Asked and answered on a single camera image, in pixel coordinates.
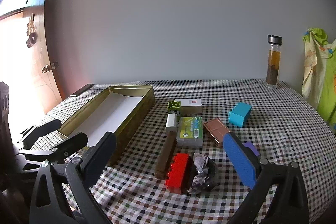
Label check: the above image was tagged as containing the cyan plastic block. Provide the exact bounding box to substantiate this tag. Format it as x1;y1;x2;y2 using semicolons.
228;102;253;128

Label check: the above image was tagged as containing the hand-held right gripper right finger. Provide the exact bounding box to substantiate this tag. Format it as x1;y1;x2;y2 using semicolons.
223;132;310;224

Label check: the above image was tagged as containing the white charger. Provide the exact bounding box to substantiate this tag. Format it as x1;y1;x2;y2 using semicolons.
165;113;179;134

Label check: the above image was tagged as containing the brown wooden door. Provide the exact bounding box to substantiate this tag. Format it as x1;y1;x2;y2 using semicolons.
0;0;66;114

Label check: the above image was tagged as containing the crumpled silver foil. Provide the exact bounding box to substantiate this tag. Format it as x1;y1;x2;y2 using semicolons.
188;153;210;191

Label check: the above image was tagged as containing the green and yellow cloth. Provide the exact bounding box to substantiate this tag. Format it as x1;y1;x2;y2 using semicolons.
302;27;336;132

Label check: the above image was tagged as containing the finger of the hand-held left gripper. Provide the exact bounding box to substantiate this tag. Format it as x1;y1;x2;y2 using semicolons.
18;132;88;173
20;119;62;149

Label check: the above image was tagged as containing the white box with red seal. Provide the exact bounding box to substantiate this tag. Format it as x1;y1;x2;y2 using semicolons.
174;98;202;115

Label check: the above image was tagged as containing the long brown box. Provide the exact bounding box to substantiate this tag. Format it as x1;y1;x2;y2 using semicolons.
154;132;177;179

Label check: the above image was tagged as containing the gold rectangular tin box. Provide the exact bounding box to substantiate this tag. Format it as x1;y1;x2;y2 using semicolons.
57;85;155;167

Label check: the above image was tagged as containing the small purple object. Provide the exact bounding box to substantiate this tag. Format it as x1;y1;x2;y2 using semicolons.
243;141;260;157

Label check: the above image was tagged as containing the green building block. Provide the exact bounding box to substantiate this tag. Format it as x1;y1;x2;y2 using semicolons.
167;101;182;115

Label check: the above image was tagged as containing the glass tea bottle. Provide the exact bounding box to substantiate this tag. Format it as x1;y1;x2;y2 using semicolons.
266;34;283;89

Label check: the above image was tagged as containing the clear box with green label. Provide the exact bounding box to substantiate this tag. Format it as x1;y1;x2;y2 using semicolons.
176;116;204;149

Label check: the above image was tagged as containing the black flat phone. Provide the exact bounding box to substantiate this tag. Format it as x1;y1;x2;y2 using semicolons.
70;84;95;97

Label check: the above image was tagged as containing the brass door handle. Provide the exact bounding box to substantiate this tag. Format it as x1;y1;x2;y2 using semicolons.
42;62;59;73

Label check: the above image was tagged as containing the hanging door ornament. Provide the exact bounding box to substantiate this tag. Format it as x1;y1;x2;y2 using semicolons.
26;13;38;48

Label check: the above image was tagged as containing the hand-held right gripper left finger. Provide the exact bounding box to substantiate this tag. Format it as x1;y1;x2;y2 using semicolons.
30;132;117;224

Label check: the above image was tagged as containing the checkered tablecloth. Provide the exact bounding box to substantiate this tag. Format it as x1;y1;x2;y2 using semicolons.
16;79;336;224

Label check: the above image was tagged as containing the red building block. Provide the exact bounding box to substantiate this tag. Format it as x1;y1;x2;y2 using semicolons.
165;153;193;194

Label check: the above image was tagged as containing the copper coloured case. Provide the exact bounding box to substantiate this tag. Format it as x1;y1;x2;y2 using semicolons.
203;118;232;148

